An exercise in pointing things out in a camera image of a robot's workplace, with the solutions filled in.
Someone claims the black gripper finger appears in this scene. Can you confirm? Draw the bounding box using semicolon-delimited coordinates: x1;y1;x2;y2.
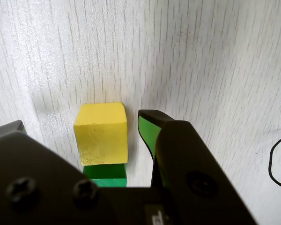
0;120;105;225
137;109;259;225

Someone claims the thin black cable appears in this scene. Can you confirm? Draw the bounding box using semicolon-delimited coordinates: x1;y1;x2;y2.
268;132;281;191

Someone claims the yellow wooden cube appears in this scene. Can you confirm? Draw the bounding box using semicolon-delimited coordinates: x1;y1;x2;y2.
74;102;128;166

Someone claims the green wooden cube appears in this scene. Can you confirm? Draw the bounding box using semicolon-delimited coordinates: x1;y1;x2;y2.
82;163;128;188

